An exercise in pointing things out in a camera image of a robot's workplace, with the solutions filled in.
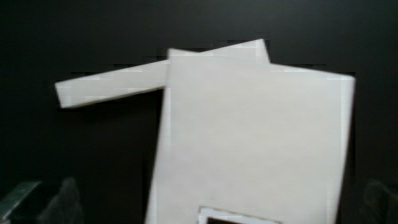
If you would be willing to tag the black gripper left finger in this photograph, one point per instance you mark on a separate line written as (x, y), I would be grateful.
(43, 203)

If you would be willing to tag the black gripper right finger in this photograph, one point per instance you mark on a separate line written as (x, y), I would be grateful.
(379, 211)

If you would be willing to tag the white cabinet top box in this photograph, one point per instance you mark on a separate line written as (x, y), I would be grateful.
(252, 143)

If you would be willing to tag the white cabinet body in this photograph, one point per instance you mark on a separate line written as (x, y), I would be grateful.
(125, 82)

